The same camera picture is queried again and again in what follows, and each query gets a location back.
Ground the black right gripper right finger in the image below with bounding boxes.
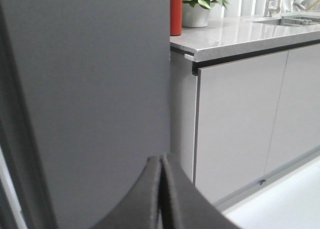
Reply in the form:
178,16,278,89
159,153,238,229

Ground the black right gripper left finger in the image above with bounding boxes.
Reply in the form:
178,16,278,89
92,156,162,229

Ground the dark grey fridge door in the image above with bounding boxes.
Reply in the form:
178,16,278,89
0,0,170,229
0,149,28,229

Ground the grey cabinet door left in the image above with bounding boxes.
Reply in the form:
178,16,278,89
195,51,288,203

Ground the grey cabinet door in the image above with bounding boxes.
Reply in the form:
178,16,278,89
265,44,320,174
195,51,288,203

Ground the grey cabinet door right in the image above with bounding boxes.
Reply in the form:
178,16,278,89
265,44,320,174

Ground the grey cabinet side panel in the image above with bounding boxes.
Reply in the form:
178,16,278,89
170,50,198,181

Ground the grey stone countertop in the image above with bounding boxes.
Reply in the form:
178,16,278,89
170,16,320,63

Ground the red cylindrical bottle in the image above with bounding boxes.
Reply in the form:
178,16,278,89
170,0,182,36

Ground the green plant in white pot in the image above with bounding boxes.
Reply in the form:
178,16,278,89
182,0,229,28

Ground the steel sink basin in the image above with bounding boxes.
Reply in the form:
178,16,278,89
252,14,320,27

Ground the white curtain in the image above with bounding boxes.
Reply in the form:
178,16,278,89
212,0,320,18

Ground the steel kitchen faucet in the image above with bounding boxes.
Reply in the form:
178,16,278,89
263,0,281,17

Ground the grey dish rack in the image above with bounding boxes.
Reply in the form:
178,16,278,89
279,15,320,27

